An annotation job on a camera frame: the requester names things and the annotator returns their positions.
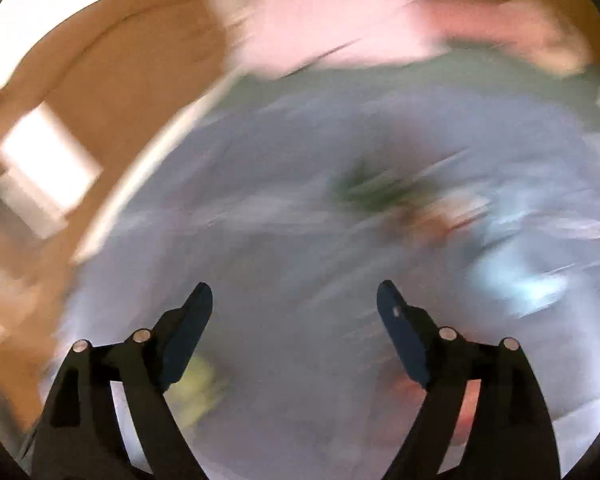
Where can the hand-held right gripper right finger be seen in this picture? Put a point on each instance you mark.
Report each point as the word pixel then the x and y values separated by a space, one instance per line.
pixel 405 340

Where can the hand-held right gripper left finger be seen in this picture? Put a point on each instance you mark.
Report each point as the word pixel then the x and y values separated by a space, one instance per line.
pixel 185 340

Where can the yellow snack packet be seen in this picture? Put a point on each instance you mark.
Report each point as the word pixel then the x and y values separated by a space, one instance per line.
pixel 197 385

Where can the red packet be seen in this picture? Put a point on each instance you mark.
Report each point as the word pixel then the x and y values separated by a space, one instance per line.
pixel 471 410

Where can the large light blue wrapper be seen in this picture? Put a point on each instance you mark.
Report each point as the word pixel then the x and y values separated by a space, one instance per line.
pixel 520 280

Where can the green wrapper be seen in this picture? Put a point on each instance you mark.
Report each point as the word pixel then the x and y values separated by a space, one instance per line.
pixel 375 190

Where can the blue plaid bed sheet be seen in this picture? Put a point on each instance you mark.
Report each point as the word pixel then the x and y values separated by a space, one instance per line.
pixel 290 210

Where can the green quilted bed mat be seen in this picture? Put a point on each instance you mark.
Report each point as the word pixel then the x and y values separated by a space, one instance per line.
pixel 430 80

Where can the pink pillow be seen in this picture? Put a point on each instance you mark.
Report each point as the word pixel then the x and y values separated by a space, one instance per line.
pixel 340 20

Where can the striped plush doll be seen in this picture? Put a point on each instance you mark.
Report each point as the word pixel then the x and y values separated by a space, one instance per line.
pixel 520 30

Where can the wooden bunk bed frame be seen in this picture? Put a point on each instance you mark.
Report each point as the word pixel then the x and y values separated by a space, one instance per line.
pixel 130 60

